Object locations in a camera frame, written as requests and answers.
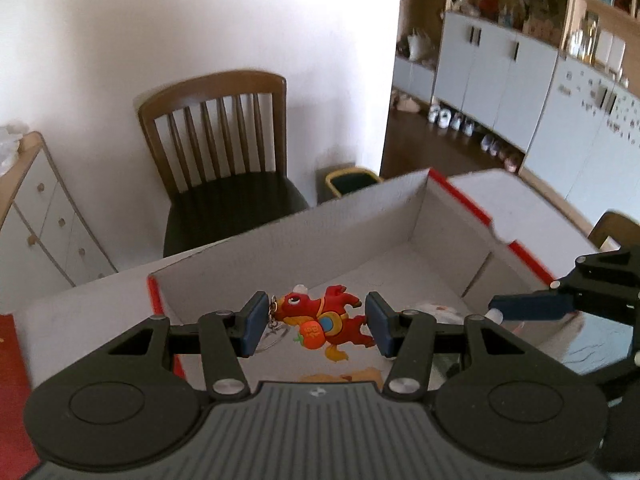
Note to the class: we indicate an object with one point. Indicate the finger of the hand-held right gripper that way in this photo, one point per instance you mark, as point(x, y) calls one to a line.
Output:
point(530, 306)

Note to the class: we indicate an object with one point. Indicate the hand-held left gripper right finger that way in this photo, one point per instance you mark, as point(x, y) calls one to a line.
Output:
point(379, 325)

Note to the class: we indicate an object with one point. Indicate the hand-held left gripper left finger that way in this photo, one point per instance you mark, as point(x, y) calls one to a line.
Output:
point(256, 322)

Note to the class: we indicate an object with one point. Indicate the white cardboard box red edges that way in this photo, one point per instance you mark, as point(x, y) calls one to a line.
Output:
point(350, 240)

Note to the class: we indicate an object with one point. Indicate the brown wooden chair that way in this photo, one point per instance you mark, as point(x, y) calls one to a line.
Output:
point(615, 230)
point(220, 210)

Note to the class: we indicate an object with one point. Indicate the yellow rimmed trash bin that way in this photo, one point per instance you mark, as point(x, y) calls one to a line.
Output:
point(350, 180)

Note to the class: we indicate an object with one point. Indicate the white cabinet with stickers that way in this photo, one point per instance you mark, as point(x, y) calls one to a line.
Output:
point(580, 135)

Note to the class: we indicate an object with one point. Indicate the row of shoes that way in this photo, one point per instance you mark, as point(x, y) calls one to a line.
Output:
point(457, 122)

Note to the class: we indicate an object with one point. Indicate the pink slippers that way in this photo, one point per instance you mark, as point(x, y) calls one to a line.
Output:
point(406, 102)

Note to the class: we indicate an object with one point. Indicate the white double door cabinet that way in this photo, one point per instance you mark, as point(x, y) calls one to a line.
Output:
point(495, 75)

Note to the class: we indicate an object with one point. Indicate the white sideboard with drawers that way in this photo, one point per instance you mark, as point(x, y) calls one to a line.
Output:
point(45, 220)

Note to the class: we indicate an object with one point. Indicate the group of glass bottles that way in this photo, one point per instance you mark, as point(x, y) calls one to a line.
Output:
point(595, 45)

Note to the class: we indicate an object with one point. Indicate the low white cabinet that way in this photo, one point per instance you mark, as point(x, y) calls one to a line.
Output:
point(412, 77)

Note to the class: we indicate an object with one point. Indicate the red paper box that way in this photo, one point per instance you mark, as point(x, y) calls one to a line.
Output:
point(15, 390)

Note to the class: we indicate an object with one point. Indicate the white bag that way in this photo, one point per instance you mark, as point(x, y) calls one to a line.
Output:
point(417, 44)

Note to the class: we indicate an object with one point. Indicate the row of shelf ornaments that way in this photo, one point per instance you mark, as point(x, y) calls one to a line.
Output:
point(505, 12)

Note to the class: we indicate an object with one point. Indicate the clear plastic bag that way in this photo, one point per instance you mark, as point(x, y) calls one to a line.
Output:
point(10, 145)

